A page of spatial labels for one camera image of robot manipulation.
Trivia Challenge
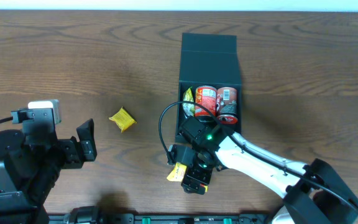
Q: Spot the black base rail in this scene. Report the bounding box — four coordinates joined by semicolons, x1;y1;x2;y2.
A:
48;206;269;224

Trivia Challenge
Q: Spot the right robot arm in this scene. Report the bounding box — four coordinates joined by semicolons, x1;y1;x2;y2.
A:
164;124;358;223

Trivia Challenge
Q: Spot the red Pringles can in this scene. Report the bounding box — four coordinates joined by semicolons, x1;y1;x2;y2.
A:
216;87;238;124
195;85;217;122

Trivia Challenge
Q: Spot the orange yellow snack bag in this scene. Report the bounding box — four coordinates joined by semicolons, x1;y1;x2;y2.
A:
167;162;208;195

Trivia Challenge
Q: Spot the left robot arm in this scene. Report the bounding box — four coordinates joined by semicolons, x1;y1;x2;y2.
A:
0;119;97;223

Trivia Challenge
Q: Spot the dark green box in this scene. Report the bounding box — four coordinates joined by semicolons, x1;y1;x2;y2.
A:
178;33;242;133

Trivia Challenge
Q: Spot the small yellow snack packet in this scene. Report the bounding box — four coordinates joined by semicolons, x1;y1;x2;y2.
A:
109;107;137;133

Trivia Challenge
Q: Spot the green yellow snack bar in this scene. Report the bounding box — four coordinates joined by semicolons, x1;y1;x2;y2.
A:
181;87;195;117

